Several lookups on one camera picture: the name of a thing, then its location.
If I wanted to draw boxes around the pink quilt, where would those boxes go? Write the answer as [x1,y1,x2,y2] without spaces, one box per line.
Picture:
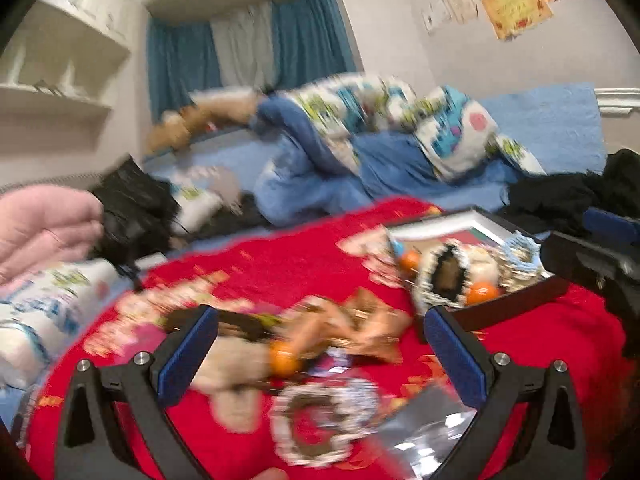
[0,185,106,286]

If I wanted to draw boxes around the grey plastic packet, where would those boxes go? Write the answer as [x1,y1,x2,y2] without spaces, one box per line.
[370,389,478,467]

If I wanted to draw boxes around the small white wall certificate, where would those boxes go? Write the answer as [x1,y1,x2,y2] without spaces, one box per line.
[422,0,453,36]

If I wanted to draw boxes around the black clothing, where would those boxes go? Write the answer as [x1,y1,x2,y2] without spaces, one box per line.
[505,149,640,236]

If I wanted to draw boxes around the dark garment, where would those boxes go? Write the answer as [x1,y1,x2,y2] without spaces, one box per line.
[220,200,271,231]

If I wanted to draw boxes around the shallow black gift box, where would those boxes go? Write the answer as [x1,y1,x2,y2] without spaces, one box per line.
[387,207,571,331]

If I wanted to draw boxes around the white lace scrunchie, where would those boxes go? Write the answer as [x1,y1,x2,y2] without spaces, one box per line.
[412,240,481,309]

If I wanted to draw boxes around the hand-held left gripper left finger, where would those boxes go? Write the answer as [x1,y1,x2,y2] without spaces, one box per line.
[52,304,221,480]

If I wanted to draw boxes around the pink plush toy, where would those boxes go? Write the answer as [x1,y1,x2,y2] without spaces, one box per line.
[120,322,171,356]

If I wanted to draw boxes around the small monster print pillow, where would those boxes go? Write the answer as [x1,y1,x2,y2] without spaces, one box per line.
[172,167,241,231]

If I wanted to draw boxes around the white wall shelf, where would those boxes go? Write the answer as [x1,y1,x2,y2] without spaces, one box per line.
[0,0,131,111]

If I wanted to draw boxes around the light blue crochet scrunchie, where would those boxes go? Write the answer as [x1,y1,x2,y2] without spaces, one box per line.
[500,235,544,287]

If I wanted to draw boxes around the beige plush toy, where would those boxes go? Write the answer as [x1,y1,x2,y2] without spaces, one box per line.
[195,339,272,432]

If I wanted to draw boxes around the tall wall certificate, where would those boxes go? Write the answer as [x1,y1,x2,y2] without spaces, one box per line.
[442,0,481,23]

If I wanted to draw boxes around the brown teddy bear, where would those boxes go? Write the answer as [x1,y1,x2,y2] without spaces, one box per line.
[147,87,261,153]

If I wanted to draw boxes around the large monster print pillow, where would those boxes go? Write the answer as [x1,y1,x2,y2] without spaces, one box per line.
[0,257,123,391]

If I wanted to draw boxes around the blue monster print blanket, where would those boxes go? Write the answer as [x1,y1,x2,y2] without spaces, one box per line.
[255,72,546,226]

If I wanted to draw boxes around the dark brown fuzzy toy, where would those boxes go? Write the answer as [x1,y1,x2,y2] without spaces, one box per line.
[167,310,281,343]

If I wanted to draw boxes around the red printed blanket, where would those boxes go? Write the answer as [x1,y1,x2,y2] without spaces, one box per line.
[25,197,631,480]

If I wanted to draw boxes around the blue bed sheet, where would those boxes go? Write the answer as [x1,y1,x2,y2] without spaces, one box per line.
[480,82,608,177]

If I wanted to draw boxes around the blue bed headboard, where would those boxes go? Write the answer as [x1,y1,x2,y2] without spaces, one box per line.
[145,127,281,181]

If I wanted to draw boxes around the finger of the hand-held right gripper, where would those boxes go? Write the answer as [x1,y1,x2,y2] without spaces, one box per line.
[582,206,640,249]

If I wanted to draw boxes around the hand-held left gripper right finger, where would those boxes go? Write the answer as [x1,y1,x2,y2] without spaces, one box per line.
[424,305,588,480]

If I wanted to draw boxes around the black plastic bag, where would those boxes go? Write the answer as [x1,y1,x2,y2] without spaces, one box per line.
[90,157,181,261]

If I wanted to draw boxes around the white frilly scrunchie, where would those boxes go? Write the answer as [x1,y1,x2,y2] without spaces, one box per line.
[270,379,386,467]

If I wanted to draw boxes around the white bed rail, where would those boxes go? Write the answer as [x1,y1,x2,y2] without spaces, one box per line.
[595,87,640,116]

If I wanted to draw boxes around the grey curtain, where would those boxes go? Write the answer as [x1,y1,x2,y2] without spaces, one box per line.
[210,2,281,91]

